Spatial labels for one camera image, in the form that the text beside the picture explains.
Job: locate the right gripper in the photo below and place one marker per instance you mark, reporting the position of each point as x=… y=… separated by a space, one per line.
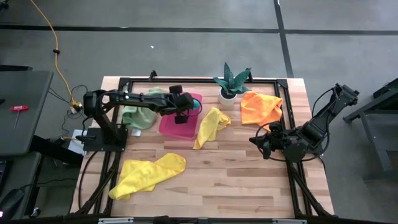
x=278 y=141

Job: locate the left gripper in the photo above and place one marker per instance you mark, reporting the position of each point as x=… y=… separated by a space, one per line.
x=185 y=102

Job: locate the pink plastic bin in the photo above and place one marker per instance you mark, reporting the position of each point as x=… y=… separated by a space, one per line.
x=177 y=129

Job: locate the teal microfiber towel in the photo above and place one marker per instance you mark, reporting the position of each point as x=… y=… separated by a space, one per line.
x=196 y=104

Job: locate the yellow microfiber towel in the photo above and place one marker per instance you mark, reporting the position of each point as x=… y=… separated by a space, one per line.
x=146 y=174
x=211 y=124

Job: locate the orange microfiber towel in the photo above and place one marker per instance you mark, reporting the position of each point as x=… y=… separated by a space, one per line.
x=261 y=107

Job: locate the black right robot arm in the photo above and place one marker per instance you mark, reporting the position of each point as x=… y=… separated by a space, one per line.
x=314 y=132

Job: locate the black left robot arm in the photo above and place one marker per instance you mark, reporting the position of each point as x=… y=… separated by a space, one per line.
x=136 y=99

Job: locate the green microfiber towel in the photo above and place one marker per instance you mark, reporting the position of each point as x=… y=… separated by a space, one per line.
x=140 y=118

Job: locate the small white label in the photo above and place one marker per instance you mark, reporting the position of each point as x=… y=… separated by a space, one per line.
x=136 y=133

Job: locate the white plant pot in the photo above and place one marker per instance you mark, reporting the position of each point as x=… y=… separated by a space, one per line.
x=224 y=100

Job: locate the green snake plant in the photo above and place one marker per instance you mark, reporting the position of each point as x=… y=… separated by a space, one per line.
x=231 y=82

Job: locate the white paper sheet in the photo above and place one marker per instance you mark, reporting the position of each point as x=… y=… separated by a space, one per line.
x=73 y=144

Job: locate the dark metal stand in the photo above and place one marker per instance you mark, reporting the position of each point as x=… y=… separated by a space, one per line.
x=379 y=124

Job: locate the grey side table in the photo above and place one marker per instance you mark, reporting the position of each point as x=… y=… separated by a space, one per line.
x=25 y=109

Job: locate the black device with light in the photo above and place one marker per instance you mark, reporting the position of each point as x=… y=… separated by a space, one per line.
x=11 y=202

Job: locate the black aluminium table frame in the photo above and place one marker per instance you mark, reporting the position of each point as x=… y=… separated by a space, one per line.
x=202 y=80

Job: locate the silver frame bracket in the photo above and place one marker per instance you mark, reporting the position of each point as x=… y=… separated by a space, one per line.
x=115 y=220
x=289 y=221

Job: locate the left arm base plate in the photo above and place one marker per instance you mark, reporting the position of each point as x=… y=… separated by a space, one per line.
x=93 y=143

